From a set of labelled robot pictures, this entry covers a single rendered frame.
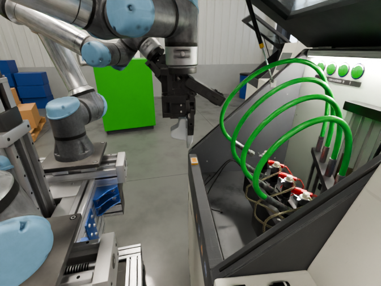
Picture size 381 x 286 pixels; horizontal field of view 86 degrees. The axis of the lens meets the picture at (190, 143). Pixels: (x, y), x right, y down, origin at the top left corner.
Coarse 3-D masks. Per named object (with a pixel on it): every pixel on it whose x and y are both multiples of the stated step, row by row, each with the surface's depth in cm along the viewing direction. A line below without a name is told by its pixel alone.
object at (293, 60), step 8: (272, 64) 61; (280, 64) 62; (304, 64) 63; (312, 64) 62; (256, 72) 62; (320, 72) 64; (248, 80) 63; (240, 88) 64; (232, 96) 64; (224, 104) 66; (328, 104) 68; (224, 112) 66; (328, 112) 70; (224, 128) 69; (320, 136) 74
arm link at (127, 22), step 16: (112, 0) 34; (128, 0) 32; (144, 0) 33; (160, 0) 36; (112, 16) 35; (128, 16) 33; (144, 16) 34; (160, 16) 36; (176, 16) 39; (128, 32) 35; (144, 32) 36; (160, 32) 39
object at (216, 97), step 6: (192, 78) 48; (186, 84) 48; (192, 84) 48; (198, 84) 48; (204, 84) 52; (192, 90) 49; (198, 90) 49; (204, 90) 49; (210, 90) 50; (216, 90) 51; (204, 96) 50; (210, 96) 50; (216, 96) 50; (222, 96) 51; (216, 102) 51; (222, 102) 51
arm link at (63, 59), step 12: (48, 48) 81; (60, 48) 82; (60, 60) 83; (72, 60) 85; (60, 72) 84; (72, 72) 85; (72, 84) 86; (84, 84) 88; (84, 96) 87; (96, 96) 91; (96, 108) 90
